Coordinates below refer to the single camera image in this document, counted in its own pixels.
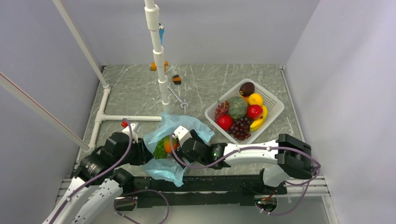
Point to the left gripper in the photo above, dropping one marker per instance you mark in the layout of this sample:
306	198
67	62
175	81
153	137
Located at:
144	154

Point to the dark brown fake fruit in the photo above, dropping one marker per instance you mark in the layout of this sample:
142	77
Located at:
247	89

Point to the blue handled tool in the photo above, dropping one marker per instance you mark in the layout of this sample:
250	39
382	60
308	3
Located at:
161	32

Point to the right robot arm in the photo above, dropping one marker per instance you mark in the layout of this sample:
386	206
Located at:
287	156

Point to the yellow fake lemon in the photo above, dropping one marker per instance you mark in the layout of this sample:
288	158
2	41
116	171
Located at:
255	99

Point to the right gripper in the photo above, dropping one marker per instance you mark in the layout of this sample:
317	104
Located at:
195	136

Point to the red fake apple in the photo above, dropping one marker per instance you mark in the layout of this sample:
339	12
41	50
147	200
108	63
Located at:
225	122

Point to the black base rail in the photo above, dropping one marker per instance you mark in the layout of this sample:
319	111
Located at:
243	190

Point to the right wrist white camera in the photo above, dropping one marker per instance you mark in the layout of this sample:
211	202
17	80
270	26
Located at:
181	134

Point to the white pvc pipe frame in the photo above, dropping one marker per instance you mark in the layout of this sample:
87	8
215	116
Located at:
152	17

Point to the orange black small brush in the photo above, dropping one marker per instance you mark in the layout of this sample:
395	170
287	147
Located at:
176	79

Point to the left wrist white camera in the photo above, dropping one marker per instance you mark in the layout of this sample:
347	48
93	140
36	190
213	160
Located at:
135	127

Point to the red fake pomegranate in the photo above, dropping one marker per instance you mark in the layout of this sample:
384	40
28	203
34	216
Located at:
254	112

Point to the dark red fake grapes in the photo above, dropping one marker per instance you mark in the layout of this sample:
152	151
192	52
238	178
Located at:
240	129

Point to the silver wrench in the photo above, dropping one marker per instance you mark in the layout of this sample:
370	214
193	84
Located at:
182	102

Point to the light blue plastic bag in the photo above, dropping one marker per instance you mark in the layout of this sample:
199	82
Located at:
163	166

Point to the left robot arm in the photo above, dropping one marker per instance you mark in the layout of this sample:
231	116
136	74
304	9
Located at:
99	179

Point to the green fake melon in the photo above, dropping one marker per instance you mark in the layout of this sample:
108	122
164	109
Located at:
237	107

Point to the wrist white camera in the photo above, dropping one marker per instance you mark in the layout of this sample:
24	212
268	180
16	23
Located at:
181	134
135	127

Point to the green fake grapes in bag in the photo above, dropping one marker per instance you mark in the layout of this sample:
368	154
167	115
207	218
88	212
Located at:
160	152

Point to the white plastic basket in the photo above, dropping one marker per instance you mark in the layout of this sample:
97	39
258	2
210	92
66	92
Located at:
273	104

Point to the fake orange in basket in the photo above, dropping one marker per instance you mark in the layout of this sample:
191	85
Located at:
246	99

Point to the light red fake grapes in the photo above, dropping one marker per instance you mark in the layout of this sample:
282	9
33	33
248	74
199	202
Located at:
221	109

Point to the yellow fake banana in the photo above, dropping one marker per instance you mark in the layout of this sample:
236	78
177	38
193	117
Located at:
260	121

